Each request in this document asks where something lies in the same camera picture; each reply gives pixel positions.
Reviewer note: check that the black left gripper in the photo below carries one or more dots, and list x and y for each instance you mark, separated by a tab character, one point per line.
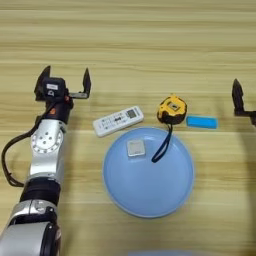
60	110

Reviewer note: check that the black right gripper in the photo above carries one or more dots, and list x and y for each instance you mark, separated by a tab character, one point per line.
253	116

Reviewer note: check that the blue rectangular block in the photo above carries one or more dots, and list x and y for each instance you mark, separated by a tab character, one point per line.
201	122

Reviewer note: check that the white remote control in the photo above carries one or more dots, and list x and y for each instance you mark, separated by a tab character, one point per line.
116	121

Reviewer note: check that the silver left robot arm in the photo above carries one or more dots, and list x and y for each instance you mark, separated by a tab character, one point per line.
45	150

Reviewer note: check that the left gripper labelled black box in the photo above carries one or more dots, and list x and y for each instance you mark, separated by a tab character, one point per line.
53	87

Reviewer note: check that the yellow black tape measure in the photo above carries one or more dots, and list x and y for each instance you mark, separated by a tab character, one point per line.
171	110

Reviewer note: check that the small silver square box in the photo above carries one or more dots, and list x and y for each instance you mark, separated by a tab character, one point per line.
135	148

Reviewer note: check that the light blue round plate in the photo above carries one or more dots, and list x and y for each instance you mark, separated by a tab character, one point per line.
150	186

